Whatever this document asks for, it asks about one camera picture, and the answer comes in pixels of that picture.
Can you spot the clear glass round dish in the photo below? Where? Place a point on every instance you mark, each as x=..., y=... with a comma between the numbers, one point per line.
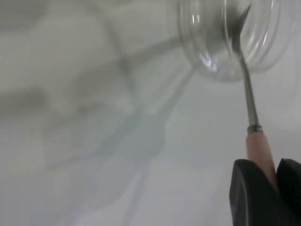
x=207, y=47

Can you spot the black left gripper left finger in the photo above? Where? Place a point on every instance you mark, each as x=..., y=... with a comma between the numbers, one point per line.
x=249, y=197

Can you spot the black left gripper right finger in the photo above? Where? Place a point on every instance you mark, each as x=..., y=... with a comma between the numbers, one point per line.
x=290, y=188

